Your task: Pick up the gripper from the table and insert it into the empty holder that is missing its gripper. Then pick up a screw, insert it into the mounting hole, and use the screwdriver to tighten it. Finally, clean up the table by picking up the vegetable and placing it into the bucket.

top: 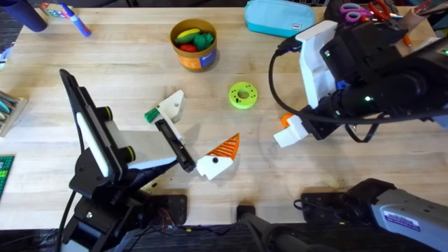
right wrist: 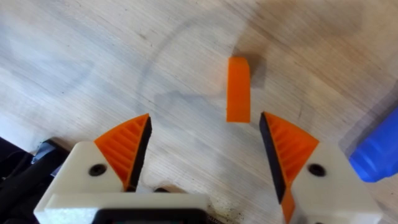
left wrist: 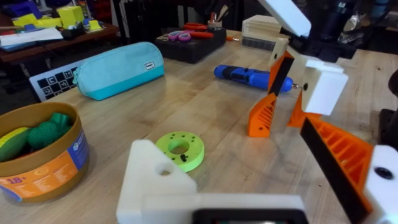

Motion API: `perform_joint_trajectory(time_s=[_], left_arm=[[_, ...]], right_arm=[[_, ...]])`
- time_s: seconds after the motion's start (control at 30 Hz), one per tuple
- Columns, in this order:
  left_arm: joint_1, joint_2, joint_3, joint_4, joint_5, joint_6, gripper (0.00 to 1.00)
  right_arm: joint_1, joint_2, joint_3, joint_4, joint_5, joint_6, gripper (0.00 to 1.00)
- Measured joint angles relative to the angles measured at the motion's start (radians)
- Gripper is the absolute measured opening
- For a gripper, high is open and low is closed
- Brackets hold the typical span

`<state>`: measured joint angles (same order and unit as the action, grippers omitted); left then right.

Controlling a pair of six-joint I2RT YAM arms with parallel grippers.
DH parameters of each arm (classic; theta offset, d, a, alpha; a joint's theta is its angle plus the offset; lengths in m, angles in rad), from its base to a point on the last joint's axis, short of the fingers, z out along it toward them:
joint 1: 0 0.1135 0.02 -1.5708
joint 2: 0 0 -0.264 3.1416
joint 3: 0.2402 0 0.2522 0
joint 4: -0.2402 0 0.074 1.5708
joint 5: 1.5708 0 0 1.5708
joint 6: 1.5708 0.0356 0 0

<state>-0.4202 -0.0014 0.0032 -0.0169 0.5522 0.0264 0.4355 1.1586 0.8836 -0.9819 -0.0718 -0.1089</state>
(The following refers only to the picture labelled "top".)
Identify black left wrist plate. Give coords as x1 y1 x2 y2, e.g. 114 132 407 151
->
59 68 137 180

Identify green board with blocks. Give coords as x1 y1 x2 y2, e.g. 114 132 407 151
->
0 154 16 202

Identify cardboard box with tools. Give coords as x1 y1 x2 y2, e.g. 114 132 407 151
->
395 0 448 59

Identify green disc with holes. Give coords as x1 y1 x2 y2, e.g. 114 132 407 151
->
228 80 259 111

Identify wooden box with tools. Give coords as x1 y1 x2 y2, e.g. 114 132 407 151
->
0 89 29 139

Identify black rail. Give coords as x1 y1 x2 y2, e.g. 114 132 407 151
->
0 223 448 252

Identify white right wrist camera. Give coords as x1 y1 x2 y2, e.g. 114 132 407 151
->
295 20 340 110

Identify black stand pole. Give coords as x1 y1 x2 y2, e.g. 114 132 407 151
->
235 204 339 252

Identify toy blocks heap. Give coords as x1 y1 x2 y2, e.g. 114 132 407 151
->
37 1 71 19

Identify purple scissors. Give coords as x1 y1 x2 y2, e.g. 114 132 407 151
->
337 2 374 25

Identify orange tub with toys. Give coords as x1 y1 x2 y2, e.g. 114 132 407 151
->
169 17 218 73

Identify light blue zip case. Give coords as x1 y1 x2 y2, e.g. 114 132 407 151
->
243 0 316 39

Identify blue electric screwdriver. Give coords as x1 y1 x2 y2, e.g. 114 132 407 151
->
58 1 92 38

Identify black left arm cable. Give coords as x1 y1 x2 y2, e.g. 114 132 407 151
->
55 190 78 251

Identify dark blue cylinder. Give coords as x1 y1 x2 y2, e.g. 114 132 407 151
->
0 0 48 34

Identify red pliers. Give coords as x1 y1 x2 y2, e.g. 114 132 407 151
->
366 0 398 22

